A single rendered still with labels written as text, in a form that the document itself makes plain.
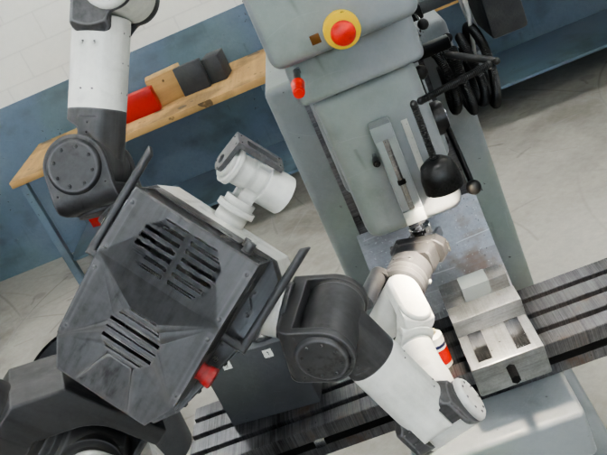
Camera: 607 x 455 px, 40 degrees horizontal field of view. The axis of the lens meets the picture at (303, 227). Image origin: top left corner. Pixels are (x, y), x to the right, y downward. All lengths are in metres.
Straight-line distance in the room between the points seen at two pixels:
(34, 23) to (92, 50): 4.77
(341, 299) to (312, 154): 0.85
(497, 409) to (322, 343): 0.71
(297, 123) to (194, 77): 3.43
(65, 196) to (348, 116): 0.55
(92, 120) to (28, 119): 4.97
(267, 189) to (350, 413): 0.71
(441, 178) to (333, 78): 0.26
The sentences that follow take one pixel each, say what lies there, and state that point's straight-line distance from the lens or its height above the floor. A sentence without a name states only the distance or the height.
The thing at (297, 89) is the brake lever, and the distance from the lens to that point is 1.34.
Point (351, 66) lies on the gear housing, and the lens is 1.48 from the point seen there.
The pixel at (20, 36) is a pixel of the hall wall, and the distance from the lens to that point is 6.13.
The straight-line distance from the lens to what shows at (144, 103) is 5.45.
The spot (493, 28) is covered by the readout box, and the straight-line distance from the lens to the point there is 1.85.
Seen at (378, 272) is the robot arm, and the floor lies 1.28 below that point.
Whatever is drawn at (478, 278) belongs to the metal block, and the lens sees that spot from 1.82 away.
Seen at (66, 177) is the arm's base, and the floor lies 1.76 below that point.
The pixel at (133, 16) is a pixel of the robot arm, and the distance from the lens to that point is 1.36.
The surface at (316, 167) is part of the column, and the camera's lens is 2.07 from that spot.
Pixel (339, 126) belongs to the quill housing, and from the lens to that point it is 1.55.
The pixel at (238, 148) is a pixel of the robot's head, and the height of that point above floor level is 1.69.
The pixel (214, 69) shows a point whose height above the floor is 0.96.
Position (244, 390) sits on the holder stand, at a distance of 1.91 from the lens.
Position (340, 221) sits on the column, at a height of 1.17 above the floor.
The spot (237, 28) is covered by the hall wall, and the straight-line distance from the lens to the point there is 5.87.
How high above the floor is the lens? 2.06
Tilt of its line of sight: 24 degrees down
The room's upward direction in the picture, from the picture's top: 25 degrees counter-clockwise
